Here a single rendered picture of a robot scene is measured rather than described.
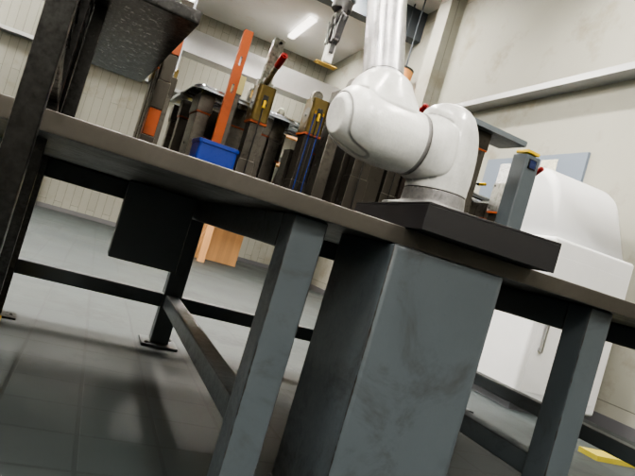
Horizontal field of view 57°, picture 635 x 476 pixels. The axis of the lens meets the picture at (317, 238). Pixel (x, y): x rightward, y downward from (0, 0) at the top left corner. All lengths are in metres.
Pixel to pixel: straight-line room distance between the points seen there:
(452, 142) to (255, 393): 0.72
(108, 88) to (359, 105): 10.44
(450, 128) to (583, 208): 2.89
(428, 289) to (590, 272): 2.85
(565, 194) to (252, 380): 3.20
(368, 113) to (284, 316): 0.47
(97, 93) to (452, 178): 10.46
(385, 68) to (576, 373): 0.93
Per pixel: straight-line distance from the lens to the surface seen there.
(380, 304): 1.27
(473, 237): 1.29
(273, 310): 1.24
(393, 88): 1.37
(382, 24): 1.50
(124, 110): 11.58
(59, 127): 1.13
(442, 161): 1.40
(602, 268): 4.19
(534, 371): 3.96
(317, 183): 1.89
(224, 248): 9.49
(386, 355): 1.30
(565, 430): 1.73
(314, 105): 1.92
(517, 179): 2.21
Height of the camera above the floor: 0.59
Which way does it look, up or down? 1 degrees up
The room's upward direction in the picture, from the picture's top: 16 degrees clockwise
